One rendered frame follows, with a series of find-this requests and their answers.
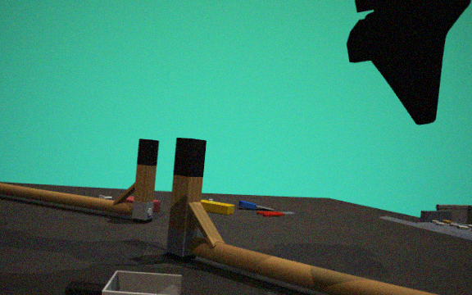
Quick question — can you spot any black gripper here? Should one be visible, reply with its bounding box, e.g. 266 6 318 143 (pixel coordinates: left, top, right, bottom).
347 0 471 125

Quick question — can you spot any yellow rectangular bar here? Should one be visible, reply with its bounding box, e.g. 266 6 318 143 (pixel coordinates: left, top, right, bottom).
201 200 234 215

